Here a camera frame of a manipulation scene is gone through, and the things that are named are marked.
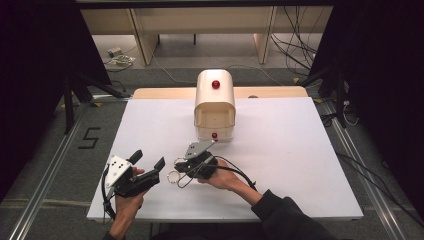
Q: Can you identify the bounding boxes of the black metal stand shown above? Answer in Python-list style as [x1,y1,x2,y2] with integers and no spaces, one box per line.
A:
[300,65,348,130]
[62,70,130,135]

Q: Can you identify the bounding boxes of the cream mini drawer cabinet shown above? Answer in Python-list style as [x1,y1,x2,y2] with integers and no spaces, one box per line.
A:
[194,69,237,144]

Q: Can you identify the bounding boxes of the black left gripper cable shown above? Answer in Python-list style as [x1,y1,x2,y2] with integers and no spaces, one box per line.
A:
[100,164,118,223]

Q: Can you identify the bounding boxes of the person's right hand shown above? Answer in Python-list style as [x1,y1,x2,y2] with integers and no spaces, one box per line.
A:
[198,158,250,194]

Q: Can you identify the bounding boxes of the beige desk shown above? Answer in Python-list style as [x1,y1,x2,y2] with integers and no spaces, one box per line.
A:
[274,5,334,34]
[81,8,136,36]
[130,6,278,66]

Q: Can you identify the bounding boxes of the black floor cable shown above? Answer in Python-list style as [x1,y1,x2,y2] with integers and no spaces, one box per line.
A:
[335,151,424,228]

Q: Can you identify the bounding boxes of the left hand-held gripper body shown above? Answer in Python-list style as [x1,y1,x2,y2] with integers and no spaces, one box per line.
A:
[105,154,162,198]

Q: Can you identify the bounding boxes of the black curtain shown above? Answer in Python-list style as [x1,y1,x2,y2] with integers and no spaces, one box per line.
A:
[308,0,424,219]
[0,0,113,203]

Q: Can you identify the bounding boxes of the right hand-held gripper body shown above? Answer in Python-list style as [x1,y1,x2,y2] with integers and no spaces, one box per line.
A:
[178,139,219,180]

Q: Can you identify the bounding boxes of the light wooden table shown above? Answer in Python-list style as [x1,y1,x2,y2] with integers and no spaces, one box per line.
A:
[132,85,309,100]

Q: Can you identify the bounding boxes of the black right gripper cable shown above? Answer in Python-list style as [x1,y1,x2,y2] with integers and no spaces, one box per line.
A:
[176,154,258,193]

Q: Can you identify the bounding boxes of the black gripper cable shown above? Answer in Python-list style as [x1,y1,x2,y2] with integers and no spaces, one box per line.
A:
[100,164,118,223]
[176,154,258,193]

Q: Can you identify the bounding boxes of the aluminium floor rail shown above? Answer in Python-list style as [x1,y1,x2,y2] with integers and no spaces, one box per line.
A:
[7,102,92,240]
[323,99,407,240]

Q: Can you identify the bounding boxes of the grey floor cable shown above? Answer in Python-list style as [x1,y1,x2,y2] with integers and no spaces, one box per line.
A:
[225,64,285,87]
[150,54,198,85]

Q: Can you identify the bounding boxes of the bundle of black cables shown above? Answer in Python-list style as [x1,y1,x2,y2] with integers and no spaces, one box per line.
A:
[270,5,318,77]

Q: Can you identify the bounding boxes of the coiled white cable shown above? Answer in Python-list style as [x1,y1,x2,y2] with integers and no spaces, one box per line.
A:
[104,54,137,72]

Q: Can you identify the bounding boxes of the cream drawer with red knob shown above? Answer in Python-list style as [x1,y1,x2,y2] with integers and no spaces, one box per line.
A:
[194,107,236,143]

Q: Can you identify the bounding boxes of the person's dark clothed lap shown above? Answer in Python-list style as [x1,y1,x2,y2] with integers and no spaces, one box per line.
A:
[149,222,268,240]

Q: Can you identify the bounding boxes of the person's left hand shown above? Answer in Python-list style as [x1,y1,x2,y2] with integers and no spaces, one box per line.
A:
[114,166,147,218]

